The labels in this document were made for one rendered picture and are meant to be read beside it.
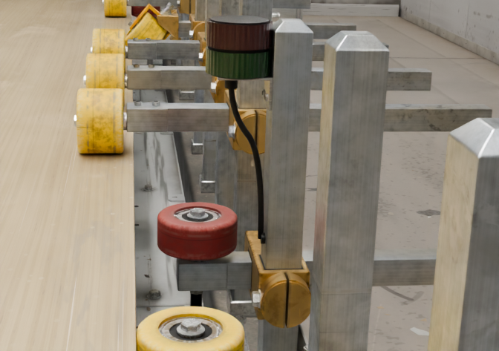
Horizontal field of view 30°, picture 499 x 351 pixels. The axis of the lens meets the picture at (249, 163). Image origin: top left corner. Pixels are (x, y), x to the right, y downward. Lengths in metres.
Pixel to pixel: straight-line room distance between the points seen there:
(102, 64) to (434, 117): 0.49
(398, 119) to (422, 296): 1.87
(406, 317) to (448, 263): 2.49
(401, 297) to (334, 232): 2.38
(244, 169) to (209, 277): 0.22
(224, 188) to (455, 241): 1.03
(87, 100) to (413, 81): 0.55
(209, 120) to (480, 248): 0.81
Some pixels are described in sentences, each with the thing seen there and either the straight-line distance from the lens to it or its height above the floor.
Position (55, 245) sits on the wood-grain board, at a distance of 0.88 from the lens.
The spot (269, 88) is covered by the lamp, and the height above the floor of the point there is 1.05.
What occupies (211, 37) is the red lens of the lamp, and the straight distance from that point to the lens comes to 0.84.
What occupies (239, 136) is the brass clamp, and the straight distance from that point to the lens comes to 1.09.
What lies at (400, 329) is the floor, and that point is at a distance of 2.80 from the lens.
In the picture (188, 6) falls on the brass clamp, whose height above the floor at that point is 0.94.
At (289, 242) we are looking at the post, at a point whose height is 0.90.
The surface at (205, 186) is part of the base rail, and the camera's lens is 1.65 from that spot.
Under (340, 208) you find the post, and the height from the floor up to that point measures 1.02.
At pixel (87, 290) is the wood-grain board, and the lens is 0.78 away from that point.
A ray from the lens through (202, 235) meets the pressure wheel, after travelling 0.90.
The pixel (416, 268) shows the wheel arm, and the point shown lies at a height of 0.85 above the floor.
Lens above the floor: 1.22
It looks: 16 degrees down
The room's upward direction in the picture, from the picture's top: 2 degrees clockwise
